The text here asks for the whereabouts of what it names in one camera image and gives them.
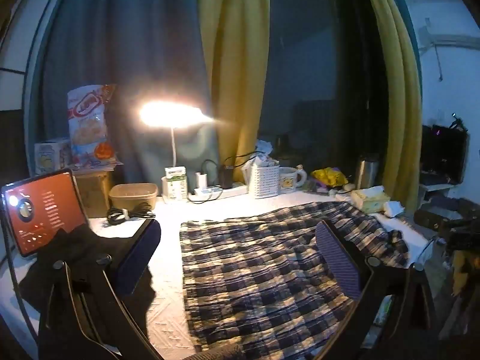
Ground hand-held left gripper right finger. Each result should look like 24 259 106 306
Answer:
315 219 439 360

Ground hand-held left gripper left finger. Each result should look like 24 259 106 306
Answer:
37 217 162 360

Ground plaid pants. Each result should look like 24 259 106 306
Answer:
179 200 411 355

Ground small white cartoon box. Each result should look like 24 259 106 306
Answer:
34 139 72 175

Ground brown cardboard box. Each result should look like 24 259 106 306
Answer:
73 169 113 218

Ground brown paper bowl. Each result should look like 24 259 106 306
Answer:
109 183 159 211

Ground tissue pack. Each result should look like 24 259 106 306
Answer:
350 185 391 212

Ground crumpled white tissue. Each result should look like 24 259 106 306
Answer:
383 200 405 218

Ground yellow bag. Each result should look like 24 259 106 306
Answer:
312 167 349 188

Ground green white milk carton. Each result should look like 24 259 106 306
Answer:
166 167 187 199

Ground steel thermos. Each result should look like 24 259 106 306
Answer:
355 155 379 190

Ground printed snack bag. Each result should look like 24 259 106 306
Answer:
67 84 124 169

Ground white printed mug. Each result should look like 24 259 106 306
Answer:
278 166 307 189

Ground brown case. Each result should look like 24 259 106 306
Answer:
414 206 451 229

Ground white perforated basket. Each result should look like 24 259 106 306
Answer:
249 165 280 199

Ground white power strip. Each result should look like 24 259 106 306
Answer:
187 182 249 201

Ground black charger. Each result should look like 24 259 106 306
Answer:
219 165 235 189

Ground crumpled white plastic bag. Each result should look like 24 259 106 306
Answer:
244 140 280 167

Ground white desk lamp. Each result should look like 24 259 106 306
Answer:
139 100 216 202

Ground black bag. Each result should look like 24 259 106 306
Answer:
422 124 469 184

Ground yellow curtain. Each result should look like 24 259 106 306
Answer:
356 0 422 214
193 0 271 184

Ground teal curtain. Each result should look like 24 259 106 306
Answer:
24 0 220 196

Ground bundled black cable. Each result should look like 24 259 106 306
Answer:
106 202 156 226

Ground thin black cable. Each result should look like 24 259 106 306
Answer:
0 202 42 346

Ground black charging cable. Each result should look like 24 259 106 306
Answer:
230 151 268 169
200 158 226 186

